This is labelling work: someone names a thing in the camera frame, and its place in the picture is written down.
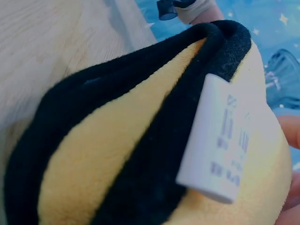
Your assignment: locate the person's left hand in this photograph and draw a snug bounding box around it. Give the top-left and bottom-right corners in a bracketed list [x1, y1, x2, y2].
[175, 0, 225, 25]

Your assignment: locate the black and yellow striped plush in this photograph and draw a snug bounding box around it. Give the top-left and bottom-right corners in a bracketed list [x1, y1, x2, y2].
[3, 19, 293, 225]

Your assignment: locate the black wrist band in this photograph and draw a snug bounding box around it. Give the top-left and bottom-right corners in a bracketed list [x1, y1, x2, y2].
[156, 0, 197, 21]

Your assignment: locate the person's right hand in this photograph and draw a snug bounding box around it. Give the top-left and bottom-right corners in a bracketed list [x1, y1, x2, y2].
[274, 114, 300, 225]

